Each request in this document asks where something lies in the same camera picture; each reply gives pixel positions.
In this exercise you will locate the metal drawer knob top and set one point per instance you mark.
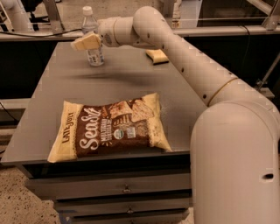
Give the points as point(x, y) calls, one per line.
point(126, 190)

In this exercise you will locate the grey metal rail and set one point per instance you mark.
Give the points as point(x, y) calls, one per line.
point(212, 31)

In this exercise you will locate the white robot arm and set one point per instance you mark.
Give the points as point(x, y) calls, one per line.
point(234, 142)

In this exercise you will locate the metal drawer knob middle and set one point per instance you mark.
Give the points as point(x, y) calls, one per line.
point(130, 211)

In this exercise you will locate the brown chips bag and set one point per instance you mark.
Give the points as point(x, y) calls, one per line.
point(94, 130)

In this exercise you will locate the metal drawer knob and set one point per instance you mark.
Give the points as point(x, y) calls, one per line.
point(130, 211)
point(126, 190)

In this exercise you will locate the grey drawer cabinet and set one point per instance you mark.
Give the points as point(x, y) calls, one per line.
point(89, 190)

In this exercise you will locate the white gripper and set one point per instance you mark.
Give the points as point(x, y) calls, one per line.
point(106, 31)

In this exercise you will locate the clear plastic water bottle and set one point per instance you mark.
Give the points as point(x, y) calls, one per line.
point(91, 39)

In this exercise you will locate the white pipe top left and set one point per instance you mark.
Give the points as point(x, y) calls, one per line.
point(17, 15)

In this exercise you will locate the yellow sponge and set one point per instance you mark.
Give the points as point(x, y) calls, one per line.
point(157, 56)

